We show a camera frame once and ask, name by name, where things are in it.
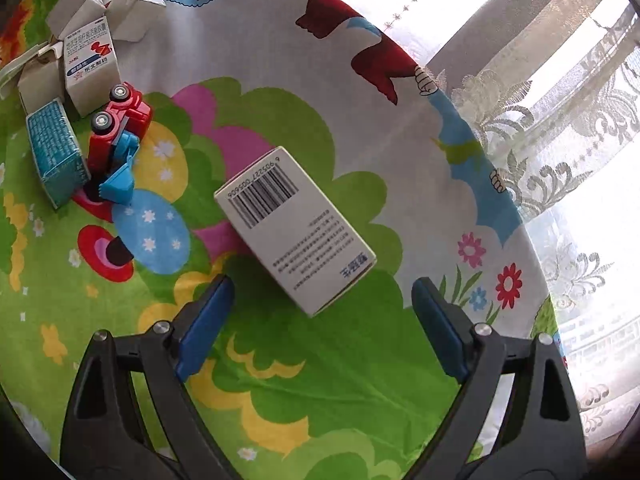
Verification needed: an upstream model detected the red toy truck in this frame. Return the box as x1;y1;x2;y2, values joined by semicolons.
82;82;153;206

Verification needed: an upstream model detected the long white barcode box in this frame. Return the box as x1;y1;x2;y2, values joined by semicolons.
214;146;377;318

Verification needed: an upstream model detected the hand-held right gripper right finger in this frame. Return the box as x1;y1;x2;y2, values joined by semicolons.
400;276;590;480

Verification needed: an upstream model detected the green cartoon printed sheet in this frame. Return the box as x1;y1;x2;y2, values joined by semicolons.
0;0;561;480

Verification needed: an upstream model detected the teal box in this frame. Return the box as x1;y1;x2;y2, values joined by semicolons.
26;99;92;210

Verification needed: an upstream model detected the plain white box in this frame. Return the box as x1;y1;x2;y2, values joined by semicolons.
107;0;167;43
46;0;108;41
19;55;68;113

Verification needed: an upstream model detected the white lace curtain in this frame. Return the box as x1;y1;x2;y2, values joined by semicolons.
350;0;640;461

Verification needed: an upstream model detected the white red-print medicine box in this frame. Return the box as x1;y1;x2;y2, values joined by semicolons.
64;16;120;117

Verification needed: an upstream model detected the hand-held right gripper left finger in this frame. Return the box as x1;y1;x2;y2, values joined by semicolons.
59;274;241;480

